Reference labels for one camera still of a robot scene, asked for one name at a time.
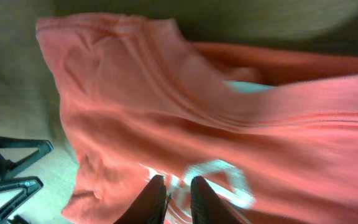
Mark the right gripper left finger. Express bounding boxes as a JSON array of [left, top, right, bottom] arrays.
[[114, 175, 168, 224]]

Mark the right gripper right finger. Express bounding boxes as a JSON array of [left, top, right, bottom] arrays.
[[190, 176, 241, 224]]

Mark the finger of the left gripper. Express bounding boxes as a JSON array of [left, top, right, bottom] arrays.
[[0, 176, 44, 224], [0, 136, 53, 180]]

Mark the orange soccer t-shirt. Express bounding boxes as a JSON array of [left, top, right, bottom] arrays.
[[36, 13, 358, 223]]

